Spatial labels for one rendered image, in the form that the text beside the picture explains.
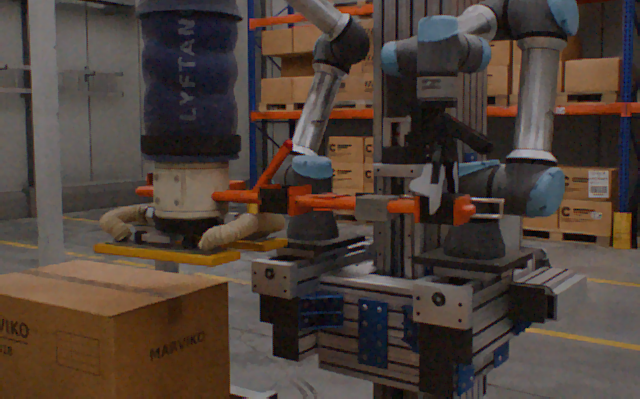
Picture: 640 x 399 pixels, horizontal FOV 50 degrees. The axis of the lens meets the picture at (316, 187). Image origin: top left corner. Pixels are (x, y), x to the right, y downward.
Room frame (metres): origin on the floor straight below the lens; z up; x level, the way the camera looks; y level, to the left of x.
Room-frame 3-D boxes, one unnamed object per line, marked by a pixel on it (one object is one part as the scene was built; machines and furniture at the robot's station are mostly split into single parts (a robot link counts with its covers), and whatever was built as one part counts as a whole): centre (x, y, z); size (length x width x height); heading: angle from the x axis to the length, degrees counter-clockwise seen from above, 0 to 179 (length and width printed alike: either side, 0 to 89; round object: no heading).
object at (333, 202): (1.59, 0.05, 1.20); 0.93 x 0.30 x 0.04; 61
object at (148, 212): (1.58, 0.29, 1.14); 0.34 x 0.25 x 0.06; 61
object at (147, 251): (1.50, 0.33, 1.10); 0.34 x 0.10 x 0.05; 61
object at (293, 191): (1.46, 0.07, 1.20); 0.10 x 0.08 x 0.06; 151
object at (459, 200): (1.28, -0.24, 1.20); 0.08 x 0.07 x 0.05; 61
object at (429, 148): (1.31, -0.22, 1.34); 0.09 x 0.08 x 0.12; 61
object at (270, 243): (1.66, 0.24, 1.10); 0.34 x 0.10 x 0.05; 61
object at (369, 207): (1.35, -0.12, 1.19); 0.07 x 0.07 x 0.04; 61
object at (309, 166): (1.99, 0.01, 1.20); 0.13 x 0.12 x 0.14; 24
